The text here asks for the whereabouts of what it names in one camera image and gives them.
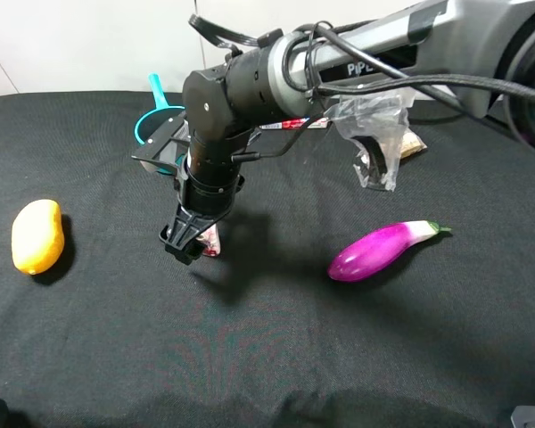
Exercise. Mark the black tablecloth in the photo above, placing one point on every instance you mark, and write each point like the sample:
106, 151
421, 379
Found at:
117, 333

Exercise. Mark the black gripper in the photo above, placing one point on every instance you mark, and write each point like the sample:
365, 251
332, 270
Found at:
207, 184

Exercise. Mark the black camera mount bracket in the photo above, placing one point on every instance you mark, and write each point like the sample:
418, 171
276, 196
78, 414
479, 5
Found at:
158, 153

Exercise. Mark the clear plastic bag on arm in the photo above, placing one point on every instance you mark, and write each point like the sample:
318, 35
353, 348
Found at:
376, 125

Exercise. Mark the clear wrapped snack bar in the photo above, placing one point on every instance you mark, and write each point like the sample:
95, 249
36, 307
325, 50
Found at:
408, 145

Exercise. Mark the small white capped bottle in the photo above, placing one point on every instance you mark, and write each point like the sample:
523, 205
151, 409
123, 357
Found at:
211, 242

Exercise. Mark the purple eggplant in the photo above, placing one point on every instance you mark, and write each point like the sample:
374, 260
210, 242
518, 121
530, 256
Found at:
376, 251

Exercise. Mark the yellow mango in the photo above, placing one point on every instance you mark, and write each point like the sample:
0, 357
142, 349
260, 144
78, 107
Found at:
37, 237

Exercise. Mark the red candy roll pack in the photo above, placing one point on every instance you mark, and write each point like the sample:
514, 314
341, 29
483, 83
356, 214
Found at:
294, 124

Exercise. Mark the grey object bottom right corner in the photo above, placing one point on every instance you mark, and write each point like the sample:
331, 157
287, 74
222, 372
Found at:
523, 417

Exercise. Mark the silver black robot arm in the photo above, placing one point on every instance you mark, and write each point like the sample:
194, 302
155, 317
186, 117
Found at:
465, 54

